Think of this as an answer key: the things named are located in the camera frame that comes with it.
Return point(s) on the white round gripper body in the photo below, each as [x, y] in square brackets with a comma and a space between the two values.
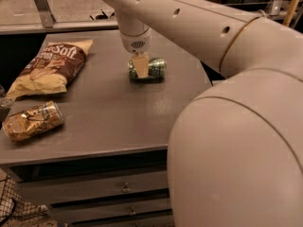
[136, 43]

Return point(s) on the cream flat gripper finger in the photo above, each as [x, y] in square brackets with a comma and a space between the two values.
[141, 64]

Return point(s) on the green soda can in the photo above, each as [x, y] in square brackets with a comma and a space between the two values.
[156, 73]

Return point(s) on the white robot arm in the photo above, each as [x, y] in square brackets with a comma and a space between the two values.
[235, 154]

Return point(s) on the crushed gold soda can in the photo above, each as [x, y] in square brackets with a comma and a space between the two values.
[31, 122]

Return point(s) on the brown yellow chip bag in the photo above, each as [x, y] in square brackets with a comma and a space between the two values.
[51, 70]

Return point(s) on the grey drawer cabinet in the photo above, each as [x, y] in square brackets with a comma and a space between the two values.
[111, 126]

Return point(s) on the top grey drawer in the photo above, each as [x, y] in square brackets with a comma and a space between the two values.
[90, 187]

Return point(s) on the grey drawer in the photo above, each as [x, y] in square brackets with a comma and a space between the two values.
[90, 187]
[109, 211]
[152, 221]

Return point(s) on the bottom grey drawer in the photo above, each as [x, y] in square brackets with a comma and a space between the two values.
[152, 221]

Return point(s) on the middle grey drawer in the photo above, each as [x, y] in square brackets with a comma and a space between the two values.
[109, 211]

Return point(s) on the metal railing frame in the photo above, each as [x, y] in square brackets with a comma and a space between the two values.
[39, 16]

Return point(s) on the yellow wooden easel frame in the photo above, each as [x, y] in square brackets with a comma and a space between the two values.
[290, 12]

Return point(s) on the wire mesh basket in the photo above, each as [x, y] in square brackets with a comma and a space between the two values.
[13, 206]

